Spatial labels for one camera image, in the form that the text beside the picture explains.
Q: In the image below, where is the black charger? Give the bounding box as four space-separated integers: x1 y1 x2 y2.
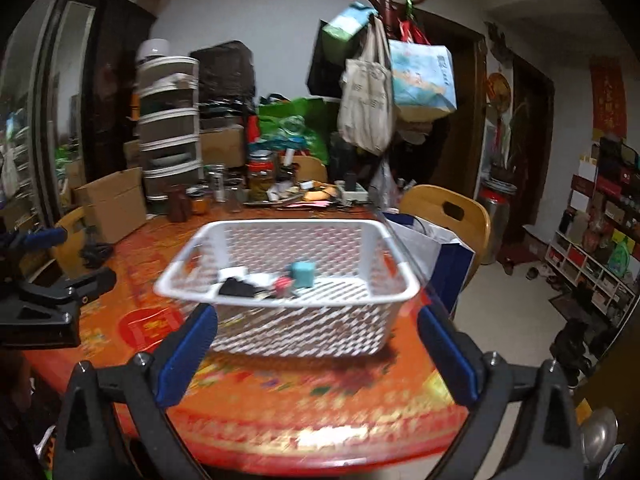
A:
218 278 259 298

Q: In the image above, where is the white wall charger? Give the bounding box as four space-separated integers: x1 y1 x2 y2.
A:
217 266 277 289

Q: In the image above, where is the white perforated plastic basket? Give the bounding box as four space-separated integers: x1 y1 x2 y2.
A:
154 219 420 358

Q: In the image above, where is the light blue wall charger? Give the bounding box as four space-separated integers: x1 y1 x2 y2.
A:
290 261 316 288

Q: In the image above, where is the wooden chair left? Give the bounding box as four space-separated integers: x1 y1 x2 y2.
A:
51 207 87 278

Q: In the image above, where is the wooden chair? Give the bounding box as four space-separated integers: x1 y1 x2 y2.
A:
399 184 491 280
51 207 87 278

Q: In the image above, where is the red envelope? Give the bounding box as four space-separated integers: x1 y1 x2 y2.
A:
117 308 183 352

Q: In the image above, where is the cardboard box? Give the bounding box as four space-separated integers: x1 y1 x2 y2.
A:
77 167 146 244

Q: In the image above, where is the brown ceramic jar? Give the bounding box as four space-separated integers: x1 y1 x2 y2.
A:
166 184 191 223

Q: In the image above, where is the white blue paper bag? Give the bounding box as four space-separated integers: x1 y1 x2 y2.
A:
384 212 475 314

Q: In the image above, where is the orange sauce jar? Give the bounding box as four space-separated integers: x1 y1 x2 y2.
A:
186 186 210 216

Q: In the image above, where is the shoe shelf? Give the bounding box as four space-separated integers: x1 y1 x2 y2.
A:
544 136 639 330

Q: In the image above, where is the wooden chair right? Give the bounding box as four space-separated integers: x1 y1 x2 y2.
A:
399 184 491 280

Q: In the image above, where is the white plastic drawer tower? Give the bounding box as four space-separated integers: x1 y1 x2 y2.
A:
136 55 204 202

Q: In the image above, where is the red-lid pickle jar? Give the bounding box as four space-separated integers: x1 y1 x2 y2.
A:
247 150 274 202

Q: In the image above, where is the white power strip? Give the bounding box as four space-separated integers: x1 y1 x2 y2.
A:
335 180 369 206

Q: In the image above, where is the green shopping bag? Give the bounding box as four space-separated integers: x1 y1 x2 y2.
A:
257 98 332 165

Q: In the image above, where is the beige canvas tote bag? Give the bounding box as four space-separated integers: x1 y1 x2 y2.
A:
337 15 395 155

